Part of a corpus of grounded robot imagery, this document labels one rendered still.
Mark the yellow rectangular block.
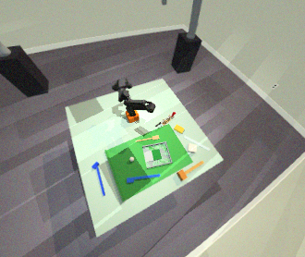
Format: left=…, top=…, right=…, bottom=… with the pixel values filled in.
left=174, top=125, right=184, bottom=134

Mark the beige rectangular block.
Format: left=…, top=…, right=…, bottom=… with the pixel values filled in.
left=188, top=143, right=197, bottom=153

